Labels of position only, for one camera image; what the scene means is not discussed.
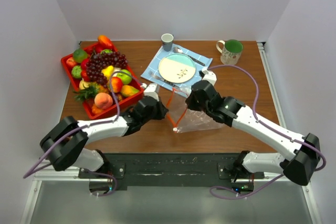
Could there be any clear zip bag orange zipper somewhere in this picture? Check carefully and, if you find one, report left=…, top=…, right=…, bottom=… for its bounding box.
left=166, top=87, right=225, bottom=133

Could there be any red yellow apple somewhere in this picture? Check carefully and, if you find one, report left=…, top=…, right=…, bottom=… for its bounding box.
left=108, top=77, right=123, bottom=93

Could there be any orange peach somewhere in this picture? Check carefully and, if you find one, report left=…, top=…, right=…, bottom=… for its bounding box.
left=94, top=92, right=113, bottom=110

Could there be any dark red grape bunch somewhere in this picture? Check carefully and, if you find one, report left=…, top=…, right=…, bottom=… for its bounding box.
left=86, top=51, right=128, bottom=86

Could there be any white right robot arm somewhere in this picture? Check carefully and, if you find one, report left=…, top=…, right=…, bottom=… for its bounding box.
left=186, top=80, right=321, bottom=186

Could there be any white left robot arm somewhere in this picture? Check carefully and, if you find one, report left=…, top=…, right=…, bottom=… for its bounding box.
left=40, top=96, right=169, bottom=171

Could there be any orange yellow mango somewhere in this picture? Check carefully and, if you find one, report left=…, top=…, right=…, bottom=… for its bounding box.
left=120, top=85, right=140, bottom=98

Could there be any blue checked cloth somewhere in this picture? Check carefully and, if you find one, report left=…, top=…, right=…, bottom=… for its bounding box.
left=141, top=44, right=213, bottom=91

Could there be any metal fork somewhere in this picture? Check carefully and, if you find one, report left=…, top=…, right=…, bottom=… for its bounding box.
left=148, top=71, right=179, bottom=88

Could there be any cream and teal plate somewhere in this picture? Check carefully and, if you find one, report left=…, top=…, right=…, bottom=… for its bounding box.
left=158, top=53, right=196, bottom=83

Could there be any small orange pumpkin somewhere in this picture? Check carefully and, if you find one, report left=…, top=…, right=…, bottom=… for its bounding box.
left=91, top=104, right=104, bottom=115

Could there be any floral mug green inside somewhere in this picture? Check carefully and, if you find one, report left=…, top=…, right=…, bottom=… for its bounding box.
left=216, top=39, right=244, bottom=65

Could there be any metal spoon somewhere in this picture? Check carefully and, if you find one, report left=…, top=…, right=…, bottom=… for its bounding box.
left=173, top=47, right=205, bottom=67

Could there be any yellow bell pepper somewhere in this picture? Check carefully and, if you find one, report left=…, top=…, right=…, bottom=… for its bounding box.
left=101, top=66, right=114, bottom=80

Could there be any red fruit tray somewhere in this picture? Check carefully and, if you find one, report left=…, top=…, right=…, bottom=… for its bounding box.
left=60, top=54, right=144, bottom=120

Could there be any small pineapple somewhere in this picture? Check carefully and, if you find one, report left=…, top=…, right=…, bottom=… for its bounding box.
left=74, top=82, right=110, bottom=102

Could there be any grey paper cup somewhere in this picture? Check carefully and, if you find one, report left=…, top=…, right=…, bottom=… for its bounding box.
left=161, top=33, right=174, bottom=51

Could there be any green apple at tray back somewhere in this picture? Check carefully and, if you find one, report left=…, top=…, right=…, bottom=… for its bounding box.
left=100, top=49, right=113, bottom=54

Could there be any red strawberry fruit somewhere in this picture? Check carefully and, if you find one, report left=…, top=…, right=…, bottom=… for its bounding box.
left=81, top=70, right=90, bottom=82

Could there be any green custard apple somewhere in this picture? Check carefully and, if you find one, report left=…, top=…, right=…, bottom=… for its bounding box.
left=71, top=65, right=82, bottom=79

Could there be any green lime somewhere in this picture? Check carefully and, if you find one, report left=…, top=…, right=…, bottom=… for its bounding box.
left=72, top=48, right=89, bottom=63

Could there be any red apple at tray left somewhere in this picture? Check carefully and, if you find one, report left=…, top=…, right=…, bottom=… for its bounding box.
left=66, top=57, right=77, bottom=70

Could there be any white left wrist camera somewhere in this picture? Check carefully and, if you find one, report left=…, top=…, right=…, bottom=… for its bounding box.
left=143, top=83, right=160, bottom=101

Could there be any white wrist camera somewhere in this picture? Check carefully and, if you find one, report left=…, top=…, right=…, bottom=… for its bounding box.
left=199, top=68, right=217, bottom=85
left=143, top=83, right=160, bottom=101

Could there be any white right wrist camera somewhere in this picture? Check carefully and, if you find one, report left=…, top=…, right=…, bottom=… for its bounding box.
left=199, top=68, right=217, bottom=85

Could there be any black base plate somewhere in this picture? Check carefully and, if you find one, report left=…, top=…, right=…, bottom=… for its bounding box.
left=78, top=152, right=265, bottom=191

